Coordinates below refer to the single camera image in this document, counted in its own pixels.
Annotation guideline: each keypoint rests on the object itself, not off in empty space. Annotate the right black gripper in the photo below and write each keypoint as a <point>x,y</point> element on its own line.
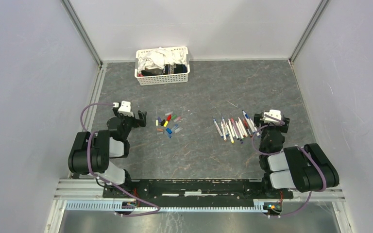
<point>283,125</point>

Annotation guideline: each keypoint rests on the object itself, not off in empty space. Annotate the white plastic basket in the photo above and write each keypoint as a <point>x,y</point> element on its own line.
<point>162,79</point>

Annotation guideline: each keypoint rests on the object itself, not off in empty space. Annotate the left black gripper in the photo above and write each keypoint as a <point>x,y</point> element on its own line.
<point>141,122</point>

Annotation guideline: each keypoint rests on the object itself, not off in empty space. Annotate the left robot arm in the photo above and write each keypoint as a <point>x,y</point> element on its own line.
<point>91,155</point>

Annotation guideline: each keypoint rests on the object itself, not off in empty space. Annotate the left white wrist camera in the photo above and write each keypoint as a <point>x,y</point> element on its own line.
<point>122,108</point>

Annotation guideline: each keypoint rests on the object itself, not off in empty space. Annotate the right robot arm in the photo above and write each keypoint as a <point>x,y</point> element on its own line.
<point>303,168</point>

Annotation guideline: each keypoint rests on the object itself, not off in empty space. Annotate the black striped cloth in basket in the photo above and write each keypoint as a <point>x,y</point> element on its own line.
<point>167,70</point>

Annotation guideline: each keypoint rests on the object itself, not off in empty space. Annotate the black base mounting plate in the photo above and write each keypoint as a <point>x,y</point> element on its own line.
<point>197,193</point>

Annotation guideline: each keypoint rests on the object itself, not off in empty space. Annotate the white cloth in basket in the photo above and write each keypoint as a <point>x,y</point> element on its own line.
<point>158,57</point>

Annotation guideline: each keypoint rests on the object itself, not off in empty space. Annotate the white marker red label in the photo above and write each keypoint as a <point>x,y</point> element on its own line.
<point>247,128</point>

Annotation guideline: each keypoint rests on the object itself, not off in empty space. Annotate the white marker pen body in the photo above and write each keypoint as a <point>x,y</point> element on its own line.
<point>242,128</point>

